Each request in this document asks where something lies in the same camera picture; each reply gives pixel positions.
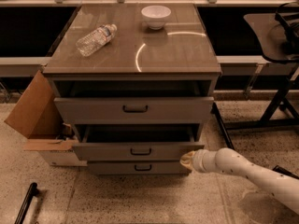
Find grey drawer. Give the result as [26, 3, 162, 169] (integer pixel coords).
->
[87, 161, 190, 175]
[54, 97, 213, 125]
[73, 124, 204, 161]

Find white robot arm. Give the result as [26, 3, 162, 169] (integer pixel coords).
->
[180, 147, 299, 214]

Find grey bottom drawer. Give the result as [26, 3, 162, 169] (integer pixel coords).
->
[87, 161, 190, 175]

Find grey drawer cabinet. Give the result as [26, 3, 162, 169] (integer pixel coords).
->
[42, 3, 222, 175]

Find grey top drawer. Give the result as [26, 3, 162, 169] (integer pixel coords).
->
[54, 97, 213, 125]

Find black leg lower right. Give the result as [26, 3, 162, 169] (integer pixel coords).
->
[272, 165, 299, 179]

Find white ceramic bowl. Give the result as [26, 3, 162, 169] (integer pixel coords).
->
[141, 5, 171, 30]

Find clear plastic water bottle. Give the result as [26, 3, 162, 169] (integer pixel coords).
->
[76, 24, 118, 57]

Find brown cardboard box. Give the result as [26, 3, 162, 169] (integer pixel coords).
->
[4, 70, 88, 168]

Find black bar lower left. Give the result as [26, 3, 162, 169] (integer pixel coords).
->
[14, 182, 39, 224]

